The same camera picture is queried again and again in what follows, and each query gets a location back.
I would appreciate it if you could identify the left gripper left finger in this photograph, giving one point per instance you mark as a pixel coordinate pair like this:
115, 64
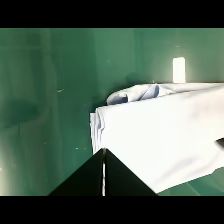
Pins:
85, 180

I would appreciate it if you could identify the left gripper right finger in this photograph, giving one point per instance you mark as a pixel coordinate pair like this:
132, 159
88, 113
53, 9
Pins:
125, 180

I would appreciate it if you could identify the white shirt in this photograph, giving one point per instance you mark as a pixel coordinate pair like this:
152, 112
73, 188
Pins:
160, 133

